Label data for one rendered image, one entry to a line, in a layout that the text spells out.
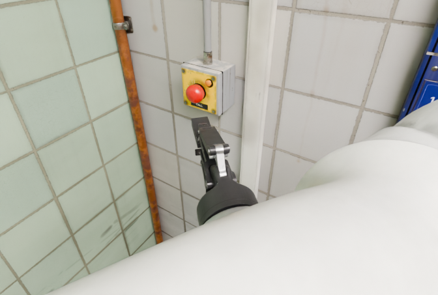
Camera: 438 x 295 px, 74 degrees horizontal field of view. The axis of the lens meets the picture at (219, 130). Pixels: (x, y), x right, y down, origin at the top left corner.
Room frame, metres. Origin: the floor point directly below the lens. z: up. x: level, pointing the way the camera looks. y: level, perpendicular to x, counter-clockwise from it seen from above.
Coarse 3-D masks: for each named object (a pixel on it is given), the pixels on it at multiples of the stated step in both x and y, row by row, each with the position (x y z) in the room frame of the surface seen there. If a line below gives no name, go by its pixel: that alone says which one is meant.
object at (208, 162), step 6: (198, 138) 0.37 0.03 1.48; (204, 150) 0.33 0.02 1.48; (204, 156) 0.33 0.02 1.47; (210, 162) 0.31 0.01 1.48; (228, 162) 0.31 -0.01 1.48; (204, 168) 0.30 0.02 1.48; (234, 174) 0.28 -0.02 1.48; (210, 180) 0.27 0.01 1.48; (234, 180) 0.27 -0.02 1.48; (210, 186) 0.27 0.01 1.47
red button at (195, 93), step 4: (196, 84) 0.56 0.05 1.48; (188, 88) 0.55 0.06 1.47; (192, 88) 0.55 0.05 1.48; (196, 88) 0.54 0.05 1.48; (200, 88) 0.55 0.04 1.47; (188, 92) 0.55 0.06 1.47; (192, 92) 0.54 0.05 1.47; (196, 92) 0.54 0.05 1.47; (200, 92) 0.54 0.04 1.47; (204, 92) 0.55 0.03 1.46; (188, 96) 0.55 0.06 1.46; (192, 96) 0.54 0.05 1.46; (196, 96) 0.54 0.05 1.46; (200, 96) 0.54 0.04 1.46; (192, 100) 0.54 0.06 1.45; (196, 100) 0.54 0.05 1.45; (200, 100) 0.54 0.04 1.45
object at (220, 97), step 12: (192, 60) 0.62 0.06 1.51; (216, 60) 0.62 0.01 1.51; (192, 72) 0.57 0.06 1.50; (204, 72) 0.56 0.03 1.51; (216, 72) 0.55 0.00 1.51; (228, 72) 0.57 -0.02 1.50; (192, 84) 0.57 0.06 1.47; (204, 84) 0.56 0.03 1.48; (216, 84) 0.54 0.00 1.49; (228, 84) 0.57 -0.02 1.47; (204, 96) 0.56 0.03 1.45; (216, 96) 0.54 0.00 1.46; (228, 96) 0.57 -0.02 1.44; (204, 108) 0.56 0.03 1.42; (216, 108) 0.54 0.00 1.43; (228, 108) 0.58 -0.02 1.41
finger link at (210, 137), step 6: (198, 132) 0.36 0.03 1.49; (204, 132) 0.35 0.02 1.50; (210, 132) 0.34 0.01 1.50; (216, 132) 0.34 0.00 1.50; (204, 138) 0.32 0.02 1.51; (210, 138) 0.32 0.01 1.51; (216, 138) 0.32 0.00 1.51; (204, 144) 0.32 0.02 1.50; (210, 144) 0.30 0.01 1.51; (216, 144) 0.30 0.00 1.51; (222, 144) 0.29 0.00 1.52; (210, 150) 0.28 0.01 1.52; (228, 150) 0.28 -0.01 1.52
